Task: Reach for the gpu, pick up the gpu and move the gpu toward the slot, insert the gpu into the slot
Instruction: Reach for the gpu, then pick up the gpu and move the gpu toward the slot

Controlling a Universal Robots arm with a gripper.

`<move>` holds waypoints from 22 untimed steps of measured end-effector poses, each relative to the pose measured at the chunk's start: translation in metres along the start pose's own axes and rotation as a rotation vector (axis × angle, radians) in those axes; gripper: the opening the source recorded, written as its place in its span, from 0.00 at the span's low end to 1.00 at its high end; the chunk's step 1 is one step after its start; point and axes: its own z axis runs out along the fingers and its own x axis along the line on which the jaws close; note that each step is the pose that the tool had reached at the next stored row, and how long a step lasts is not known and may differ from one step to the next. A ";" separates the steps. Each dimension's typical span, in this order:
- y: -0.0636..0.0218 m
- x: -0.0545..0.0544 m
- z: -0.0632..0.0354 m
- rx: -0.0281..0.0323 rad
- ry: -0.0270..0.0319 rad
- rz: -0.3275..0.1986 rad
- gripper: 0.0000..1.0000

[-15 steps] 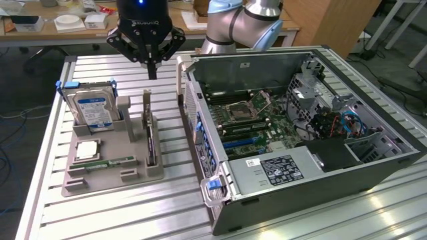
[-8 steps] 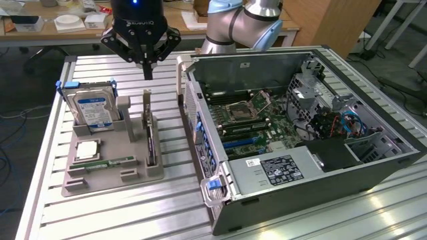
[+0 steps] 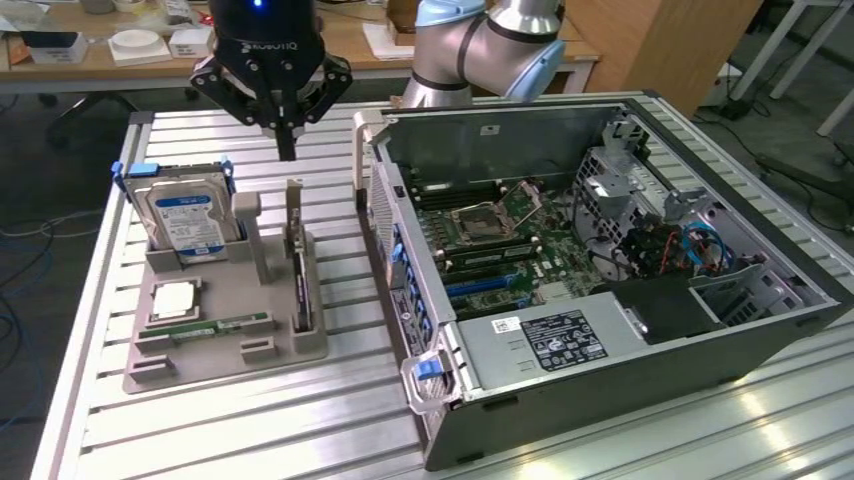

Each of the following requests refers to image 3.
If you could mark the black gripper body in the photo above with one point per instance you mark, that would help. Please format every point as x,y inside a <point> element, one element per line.
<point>267,30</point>

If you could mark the graphics card with metal bracket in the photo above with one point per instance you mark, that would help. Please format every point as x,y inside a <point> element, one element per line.
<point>301,270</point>

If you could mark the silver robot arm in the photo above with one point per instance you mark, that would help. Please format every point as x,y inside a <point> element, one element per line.
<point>453,50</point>

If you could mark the blue expansion slot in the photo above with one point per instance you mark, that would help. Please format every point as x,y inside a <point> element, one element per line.
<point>483,286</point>

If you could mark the wooden desk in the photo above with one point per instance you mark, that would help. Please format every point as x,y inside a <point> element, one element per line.
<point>347,60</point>

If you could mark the small white labelled box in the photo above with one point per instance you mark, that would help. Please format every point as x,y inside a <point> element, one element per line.
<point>189,44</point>

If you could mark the white paper stack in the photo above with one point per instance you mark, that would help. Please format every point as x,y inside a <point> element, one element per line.
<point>387,47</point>

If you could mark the small printed carton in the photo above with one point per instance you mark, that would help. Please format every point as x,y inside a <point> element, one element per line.
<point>177,11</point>

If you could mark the white round-topped box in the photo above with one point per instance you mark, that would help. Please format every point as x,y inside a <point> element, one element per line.
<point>138,47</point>

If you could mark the brown cardboard box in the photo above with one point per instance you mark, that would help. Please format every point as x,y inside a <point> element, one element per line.
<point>400,15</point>

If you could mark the black office chair base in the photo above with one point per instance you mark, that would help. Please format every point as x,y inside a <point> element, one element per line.
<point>73,112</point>

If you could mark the grey cup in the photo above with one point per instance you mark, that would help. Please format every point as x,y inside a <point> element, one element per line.
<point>97,6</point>

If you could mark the white box with dark lid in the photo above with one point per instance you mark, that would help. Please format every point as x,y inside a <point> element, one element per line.
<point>58,47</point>

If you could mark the hard disk in blue caddy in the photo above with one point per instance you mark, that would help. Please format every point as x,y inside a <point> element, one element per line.
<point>187,220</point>

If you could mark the CPU socket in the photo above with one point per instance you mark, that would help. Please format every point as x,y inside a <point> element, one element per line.
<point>481,224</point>

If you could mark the metal socket cover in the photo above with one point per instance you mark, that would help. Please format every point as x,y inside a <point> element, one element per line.
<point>521,200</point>

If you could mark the black RAM stick with label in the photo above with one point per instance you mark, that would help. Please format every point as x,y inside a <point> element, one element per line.
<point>489,254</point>

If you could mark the grey parts rack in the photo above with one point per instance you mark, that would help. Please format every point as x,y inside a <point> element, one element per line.
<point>227,295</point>

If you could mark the silver CPU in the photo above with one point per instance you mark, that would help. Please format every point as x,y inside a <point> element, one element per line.
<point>172,300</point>

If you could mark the silver perforated disk bay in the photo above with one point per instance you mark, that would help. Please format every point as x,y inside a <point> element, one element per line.
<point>620,175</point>

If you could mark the green motherboard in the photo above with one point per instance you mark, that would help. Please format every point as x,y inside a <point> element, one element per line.
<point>553,250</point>

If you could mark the green RAM stick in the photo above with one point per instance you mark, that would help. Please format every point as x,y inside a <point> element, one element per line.
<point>200,327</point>

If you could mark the wooden cabinet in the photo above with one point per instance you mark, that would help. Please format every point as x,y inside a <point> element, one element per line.
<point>667,50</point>

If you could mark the silver chipset heatsink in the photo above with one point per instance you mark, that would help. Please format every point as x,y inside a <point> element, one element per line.
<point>553,292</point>

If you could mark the blue case latch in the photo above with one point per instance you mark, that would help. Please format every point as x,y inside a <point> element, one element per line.
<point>427,371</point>

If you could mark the grey power supply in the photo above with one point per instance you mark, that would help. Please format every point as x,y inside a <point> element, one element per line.
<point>493,355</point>

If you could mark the black power adapter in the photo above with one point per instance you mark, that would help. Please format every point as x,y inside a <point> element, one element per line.
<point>734,109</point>

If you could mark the silver slanted disk bay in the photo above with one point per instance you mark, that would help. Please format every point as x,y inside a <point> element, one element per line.
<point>734,290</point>

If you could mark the dark chair base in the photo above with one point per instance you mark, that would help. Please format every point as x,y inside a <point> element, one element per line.
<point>807,172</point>

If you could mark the black open PC case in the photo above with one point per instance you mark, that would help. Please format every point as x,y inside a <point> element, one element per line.
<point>600,415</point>

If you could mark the white table frame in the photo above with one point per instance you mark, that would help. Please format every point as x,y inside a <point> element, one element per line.
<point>834,115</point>

